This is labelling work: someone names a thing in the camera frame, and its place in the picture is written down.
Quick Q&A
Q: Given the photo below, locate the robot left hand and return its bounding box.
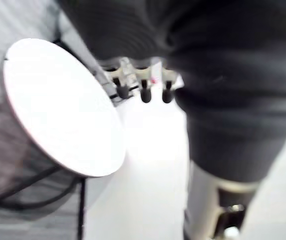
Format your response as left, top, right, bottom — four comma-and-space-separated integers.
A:
62, 0, 286, 240

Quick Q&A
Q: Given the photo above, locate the round white side table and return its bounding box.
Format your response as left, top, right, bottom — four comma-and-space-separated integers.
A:
0, 37, 127, 240

